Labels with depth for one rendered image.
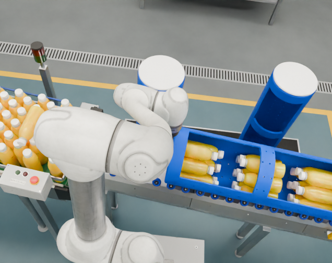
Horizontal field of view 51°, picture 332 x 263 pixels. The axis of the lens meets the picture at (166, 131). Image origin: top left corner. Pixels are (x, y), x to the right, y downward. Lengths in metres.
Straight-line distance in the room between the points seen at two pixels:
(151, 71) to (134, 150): 1.37
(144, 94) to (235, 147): 0.69
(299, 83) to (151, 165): 1.66
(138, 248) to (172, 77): 1.13
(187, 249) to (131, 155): 0.87
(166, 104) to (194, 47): 2.56
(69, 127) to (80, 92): 2.54
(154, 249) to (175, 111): 0.50
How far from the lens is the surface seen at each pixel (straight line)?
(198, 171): 1.62
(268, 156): 1.63
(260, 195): 1.64
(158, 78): 2.04
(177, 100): 1.26
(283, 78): 2.26
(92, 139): 0.77
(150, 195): 1.84
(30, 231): 2.77
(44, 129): 0.82
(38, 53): 1.94
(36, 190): 1.64
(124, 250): 1.26
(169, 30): 3.95
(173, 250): 1.53
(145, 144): 0.74
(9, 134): 1.81
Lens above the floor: 2.55
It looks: 57 degrees down
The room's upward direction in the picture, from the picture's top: 9 degrees clockwise
